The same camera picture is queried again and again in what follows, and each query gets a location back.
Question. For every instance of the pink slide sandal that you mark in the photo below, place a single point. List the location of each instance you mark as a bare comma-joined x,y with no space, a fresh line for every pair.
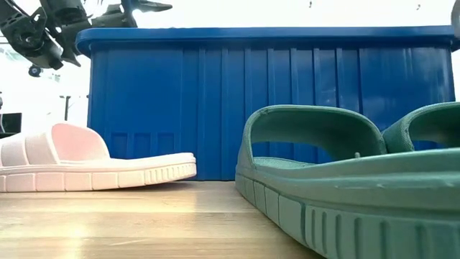
108,176

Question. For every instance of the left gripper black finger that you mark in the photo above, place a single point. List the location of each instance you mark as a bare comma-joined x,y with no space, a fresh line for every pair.
151,6
111,18

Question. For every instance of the dark thin pole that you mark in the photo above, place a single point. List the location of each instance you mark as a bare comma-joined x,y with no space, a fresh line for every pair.
67,108

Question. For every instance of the black monitor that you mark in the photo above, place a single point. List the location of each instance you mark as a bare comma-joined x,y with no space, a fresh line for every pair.
12,124

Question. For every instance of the green slide sandal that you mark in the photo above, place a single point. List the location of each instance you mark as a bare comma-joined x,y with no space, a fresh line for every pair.
397,138
359,187

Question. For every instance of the blue plastic bin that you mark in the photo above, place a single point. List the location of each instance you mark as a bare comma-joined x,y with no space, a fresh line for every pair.
179,108

